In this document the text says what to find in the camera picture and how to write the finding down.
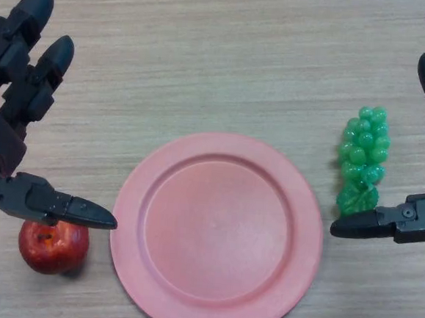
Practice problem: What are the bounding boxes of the red apple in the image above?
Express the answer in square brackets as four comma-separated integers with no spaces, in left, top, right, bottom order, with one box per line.
[15,217,91,279]

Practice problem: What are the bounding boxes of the green grapes bunch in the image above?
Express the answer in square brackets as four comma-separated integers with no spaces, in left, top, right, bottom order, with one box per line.
[331,103,393,220]

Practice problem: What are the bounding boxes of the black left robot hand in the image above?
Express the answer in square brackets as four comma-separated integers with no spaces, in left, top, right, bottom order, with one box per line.
[0,0,136,236]

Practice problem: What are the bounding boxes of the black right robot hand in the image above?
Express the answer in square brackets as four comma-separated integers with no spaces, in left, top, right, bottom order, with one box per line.
[330,0,425,247]

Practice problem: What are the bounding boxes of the pink round plate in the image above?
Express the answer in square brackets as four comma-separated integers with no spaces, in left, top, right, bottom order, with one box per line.
[103,123,332,318]

